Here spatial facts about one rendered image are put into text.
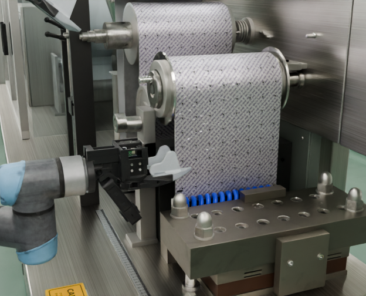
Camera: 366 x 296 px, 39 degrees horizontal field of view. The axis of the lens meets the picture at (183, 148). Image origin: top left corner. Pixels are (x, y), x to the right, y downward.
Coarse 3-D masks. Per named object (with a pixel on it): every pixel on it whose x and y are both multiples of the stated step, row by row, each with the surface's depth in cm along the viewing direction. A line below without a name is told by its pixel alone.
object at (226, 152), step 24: (192, 120) 101; (216, 120) 103; (240, 120) 105; (264, 120) 107; (192, 144) 103; (216, 144) 105; (240, 144) 107; (264, 144) 109; (192, 168) 104; (216, 168) 106; (240, 168) 108; (264, 168) 110; (192, 192) 106; (216, 192) 108
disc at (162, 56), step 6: (156, 54) 104; (162, 54) 101; (162, 60) 101; (168, 60) 98; (168, 66) 98; (168, 72) 98; (174, 78) 97; (174, 84) 97; (174, 90) 97; (174, 96) 97; (174, 102) 98; (174, 108) 98; (168, 114) 101; (162, 120) 105; (168, 120) 102
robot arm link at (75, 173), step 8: (64, 160) 93; (72, 160) 93; (80, 160) 94; (64, 168) 92; (72, 168) 92; (80, 168) 93; (64, 176) 91; (72, 176) 92; (80, 176) 92; (64, 184) 98; (72, 184) 92; (80, 184) 93; (88, 184) 94; (72, 192) 93; (80, 192) 94
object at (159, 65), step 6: (156, 60) 102; (150, 66) 106; (156, 66) 102; (162, 66) 99; (162, 72) 99; (282, 72) 107; (162, 78) 99; (168, 78) 98; (282, 78) 107; (162, 84) 99; (168, 84) 98; (282, 84) 107; (168, 90) 98; (282, 90) 107; (168, 96) 98; (162, 102) 101; (168, 102) 99; (156, 108) 105; (162, 108) 101; (168, 108) 100; (156, 114) 105; (162, 114) 101
